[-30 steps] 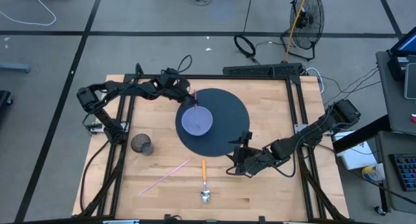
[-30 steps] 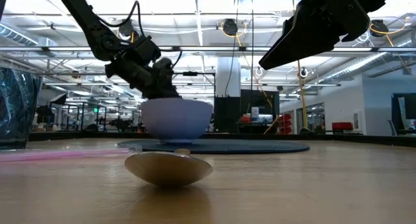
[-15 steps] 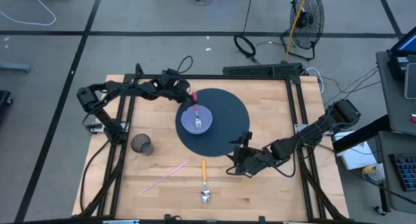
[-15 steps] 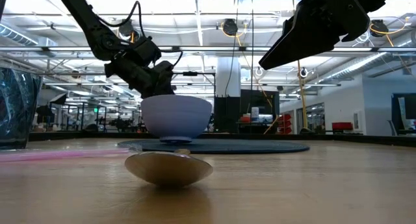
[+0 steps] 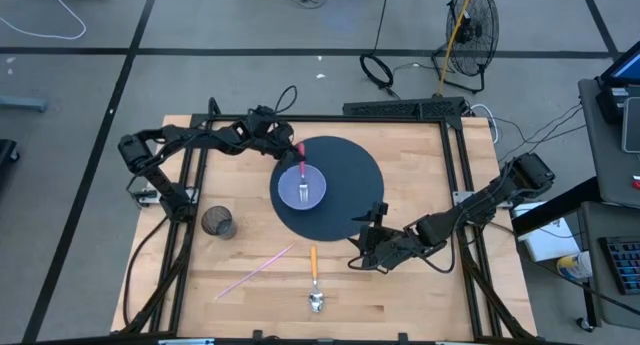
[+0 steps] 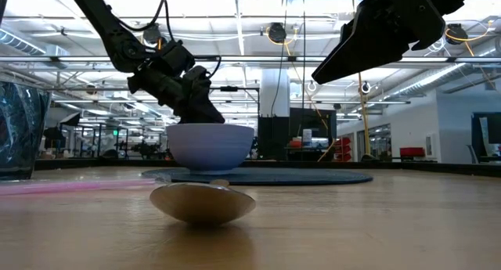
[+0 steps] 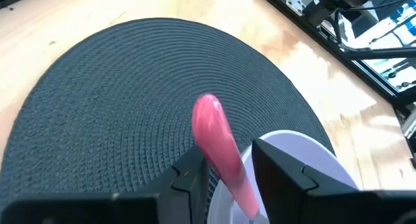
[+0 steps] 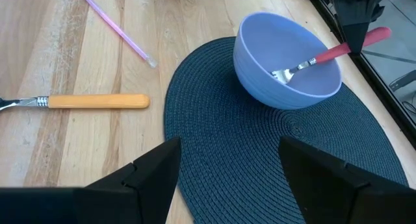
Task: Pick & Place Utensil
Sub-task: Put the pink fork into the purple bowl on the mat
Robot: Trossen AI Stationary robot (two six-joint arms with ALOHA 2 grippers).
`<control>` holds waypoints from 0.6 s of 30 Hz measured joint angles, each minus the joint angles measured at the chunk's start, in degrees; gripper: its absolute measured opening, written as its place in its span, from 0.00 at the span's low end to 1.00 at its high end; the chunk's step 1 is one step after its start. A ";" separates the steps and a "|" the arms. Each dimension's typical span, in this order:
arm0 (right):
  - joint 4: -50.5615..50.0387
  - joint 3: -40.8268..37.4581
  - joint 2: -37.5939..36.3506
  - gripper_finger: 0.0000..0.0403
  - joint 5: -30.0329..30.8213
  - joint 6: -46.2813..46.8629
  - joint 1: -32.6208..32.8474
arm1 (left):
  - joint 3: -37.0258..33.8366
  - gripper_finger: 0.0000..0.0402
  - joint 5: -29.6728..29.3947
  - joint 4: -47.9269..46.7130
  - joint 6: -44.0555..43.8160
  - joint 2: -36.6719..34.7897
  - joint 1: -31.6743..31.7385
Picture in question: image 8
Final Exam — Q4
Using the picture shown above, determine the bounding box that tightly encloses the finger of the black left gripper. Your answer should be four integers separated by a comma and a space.
333, 1, 381, 53
370, 5, 386, 23

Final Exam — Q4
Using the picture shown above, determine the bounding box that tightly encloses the dark blue woven placemat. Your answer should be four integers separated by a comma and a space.
163, 36, 410, 224

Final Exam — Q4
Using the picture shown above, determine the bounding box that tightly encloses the red-handled metal fork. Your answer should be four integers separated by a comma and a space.
270, 26, 393, 85

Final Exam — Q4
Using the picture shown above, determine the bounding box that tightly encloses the orange-handled metal fork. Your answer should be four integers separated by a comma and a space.
0, 93, 151, 112

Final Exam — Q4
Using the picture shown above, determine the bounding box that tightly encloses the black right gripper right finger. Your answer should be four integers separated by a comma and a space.
279, 136, 416, 224

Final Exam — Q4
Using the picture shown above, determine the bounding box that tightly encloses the lavender plastic bowl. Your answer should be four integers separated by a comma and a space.
232, 12, 343, 110

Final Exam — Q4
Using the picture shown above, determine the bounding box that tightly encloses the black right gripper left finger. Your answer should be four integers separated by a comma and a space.
75, 136, 181, 224

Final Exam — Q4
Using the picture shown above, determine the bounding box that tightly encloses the pink plastic straw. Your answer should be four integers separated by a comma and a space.
76, 0, 159, 69

